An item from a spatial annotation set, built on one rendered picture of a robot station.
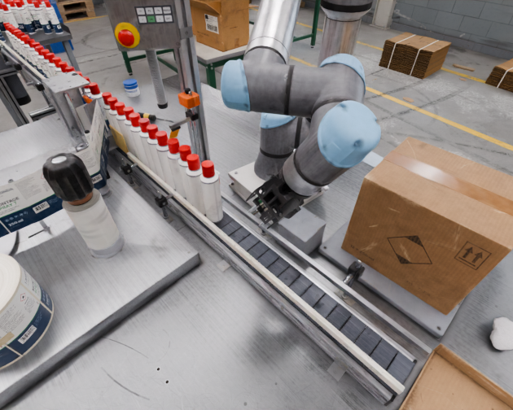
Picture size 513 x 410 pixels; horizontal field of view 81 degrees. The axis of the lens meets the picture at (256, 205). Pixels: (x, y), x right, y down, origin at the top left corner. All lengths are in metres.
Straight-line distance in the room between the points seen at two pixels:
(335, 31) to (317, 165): 0.47
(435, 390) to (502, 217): 0.39
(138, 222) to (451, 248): 0.82
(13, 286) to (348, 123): 0.69
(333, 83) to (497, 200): 0.48
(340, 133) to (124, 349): 0.68
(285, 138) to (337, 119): 0.57
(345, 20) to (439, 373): 0.81
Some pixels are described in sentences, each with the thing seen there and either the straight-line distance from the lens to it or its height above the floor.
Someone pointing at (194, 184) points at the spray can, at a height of 1.01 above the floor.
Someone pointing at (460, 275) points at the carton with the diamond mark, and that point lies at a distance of 0.80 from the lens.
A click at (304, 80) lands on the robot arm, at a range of 0.48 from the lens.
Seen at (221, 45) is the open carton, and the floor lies 0.83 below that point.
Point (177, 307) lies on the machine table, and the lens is 0.84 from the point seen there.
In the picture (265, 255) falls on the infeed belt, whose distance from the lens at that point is 0.84.
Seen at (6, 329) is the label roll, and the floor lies 0.98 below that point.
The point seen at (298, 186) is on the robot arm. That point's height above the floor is 1.25.
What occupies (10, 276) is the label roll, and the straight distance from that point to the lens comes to 0.81.
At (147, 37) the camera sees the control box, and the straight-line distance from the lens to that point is 0.94.
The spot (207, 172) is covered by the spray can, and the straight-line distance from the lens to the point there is 0.80.
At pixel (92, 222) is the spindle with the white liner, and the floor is 1.02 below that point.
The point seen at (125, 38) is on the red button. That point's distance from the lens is 0.92.
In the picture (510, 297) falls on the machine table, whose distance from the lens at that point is 1.06.
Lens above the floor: 1.56
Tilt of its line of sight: 45 degrees down
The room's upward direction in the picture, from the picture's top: straight up
